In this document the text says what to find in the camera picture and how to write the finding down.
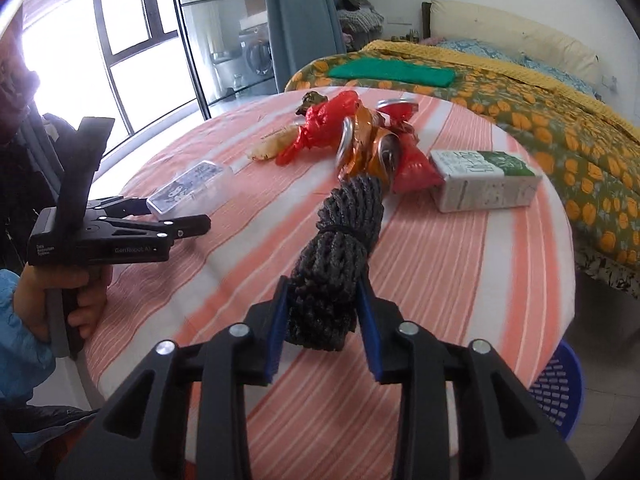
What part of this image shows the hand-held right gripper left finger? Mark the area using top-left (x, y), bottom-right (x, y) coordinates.
top-left (55, 277), bottom-right (291, 480)

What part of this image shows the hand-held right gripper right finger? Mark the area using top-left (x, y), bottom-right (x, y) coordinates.
top-left (356, 277), bottom-right (586, 480)

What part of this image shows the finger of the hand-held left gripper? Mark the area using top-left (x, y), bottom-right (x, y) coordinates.
top-left (97, 213), bottom-right (212, 248)
top-left (87, 194), bottom-right (153, 220)

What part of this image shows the clear plastic box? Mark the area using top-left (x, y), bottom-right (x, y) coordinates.
top-left (146, 159), bottom-right (236, 221)

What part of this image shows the black rope bundle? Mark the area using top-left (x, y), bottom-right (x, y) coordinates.
top-left (285, 176), bottom-right (385, 352)

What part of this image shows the crushed orange can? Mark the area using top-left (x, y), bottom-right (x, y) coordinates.
top-left (336, 110), bottom-right (402, 184)

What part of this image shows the blue plastic basket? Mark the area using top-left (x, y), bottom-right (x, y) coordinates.
top-left (527, 339), bottom-right (585, 442)

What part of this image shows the person's left forearm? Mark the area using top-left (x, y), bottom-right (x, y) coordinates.
top-left (0, 267), bottom-right (57, 406)

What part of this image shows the person's left hand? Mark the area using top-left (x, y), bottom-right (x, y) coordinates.
top-left (14, 261), bottom-right (114, 342)

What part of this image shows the striped orange white tablecloth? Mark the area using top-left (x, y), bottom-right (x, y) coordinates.
top-left (82, 87), bottom-right (576, 480)

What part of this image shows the red plastic bag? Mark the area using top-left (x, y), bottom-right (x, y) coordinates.
top-left (276, 91), bottom-right (362, 166)
top-left (391, 132), bottom-right (444, 195)

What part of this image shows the dark crumpled wrapper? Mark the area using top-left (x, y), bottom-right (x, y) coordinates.
top-left (295, 91), bottom-right (329, 116)

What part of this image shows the black framed window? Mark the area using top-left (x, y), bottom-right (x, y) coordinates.
top-left (20, 0), bottom-right (182, 137)

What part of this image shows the white green milk carton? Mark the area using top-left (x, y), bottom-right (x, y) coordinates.
top-left (429, 149), bottom-right (544, 214)

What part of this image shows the washing machine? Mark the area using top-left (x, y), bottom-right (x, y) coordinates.
top-left (239, 27), bottom-right (275, 87)

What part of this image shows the black framed glass door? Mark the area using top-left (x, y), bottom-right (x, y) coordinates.
top-left (167, 0), bottom-right (277, 122)

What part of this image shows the crushed red can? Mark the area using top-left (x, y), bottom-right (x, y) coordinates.
top-left (376, 99), bottom-right (419, 134)

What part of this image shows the grey blue curtain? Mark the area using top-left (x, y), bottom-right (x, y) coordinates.
top-left (262, 0), bottom-right (349, 94)

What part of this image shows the patterned bed base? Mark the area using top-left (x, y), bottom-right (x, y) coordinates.
top-left (572, 245), bottom-right (640, 292)

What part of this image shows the folded green cloth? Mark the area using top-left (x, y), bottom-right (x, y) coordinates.
top-left (327, 59), bottom-right (457, 89)

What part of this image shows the green floral bed blanket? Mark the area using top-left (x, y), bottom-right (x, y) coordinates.
top-left (284, 42), bottom-right (640, 267)

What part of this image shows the pile of clothes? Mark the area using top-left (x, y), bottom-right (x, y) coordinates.
top-left (336, 0), bottom-right (386, 52)

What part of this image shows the blue patterned pillow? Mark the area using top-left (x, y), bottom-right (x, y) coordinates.
top-left (435, 39), bottom-right (601, 99)

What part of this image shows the yellow knitted blanket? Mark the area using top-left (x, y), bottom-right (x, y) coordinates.
top-left (362, 39), bottom-right (640, 127)

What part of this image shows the cream padded headboard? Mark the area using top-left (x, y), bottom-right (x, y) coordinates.
top-left (429, 0), bottom-right (601, 79)

